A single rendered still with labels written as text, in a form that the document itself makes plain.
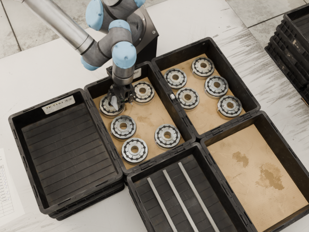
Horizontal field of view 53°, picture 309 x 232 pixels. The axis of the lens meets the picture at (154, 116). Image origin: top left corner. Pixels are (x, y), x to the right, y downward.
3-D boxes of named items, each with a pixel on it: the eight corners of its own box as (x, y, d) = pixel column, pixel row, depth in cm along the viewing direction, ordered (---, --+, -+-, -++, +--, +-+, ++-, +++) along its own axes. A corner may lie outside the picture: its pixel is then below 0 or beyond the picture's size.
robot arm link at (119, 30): (97, 31, 111) (99, 56, 106) (118, 13, 105) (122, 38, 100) (113, 41, 117) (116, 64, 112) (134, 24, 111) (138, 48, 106)
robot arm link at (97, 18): (102, 19, 139) (78, 8, 129) (123, 1, 132) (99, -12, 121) (108, 42, 136) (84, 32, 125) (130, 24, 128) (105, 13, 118)
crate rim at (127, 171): (82, 89, 125) (82, 86, 123) (149, 62, 132) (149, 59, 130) (124, 177, 111) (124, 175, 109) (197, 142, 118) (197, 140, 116)
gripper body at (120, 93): (118, 109, 119) (119, 92, 108) (108, 91, 122) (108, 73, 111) (136, 101, 121) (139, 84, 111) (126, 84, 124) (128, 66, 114)
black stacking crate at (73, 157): (18, 129, 127) (7, 117, 116) (86, 101, 134) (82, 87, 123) (50, 219, 113) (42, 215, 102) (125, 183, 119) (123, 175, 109)
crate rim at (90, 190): (8, 118, 118) (6, 116, 116) (82, 89, 125) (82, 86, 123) (43, 217, 104) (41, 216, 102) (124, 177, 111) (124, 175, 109)
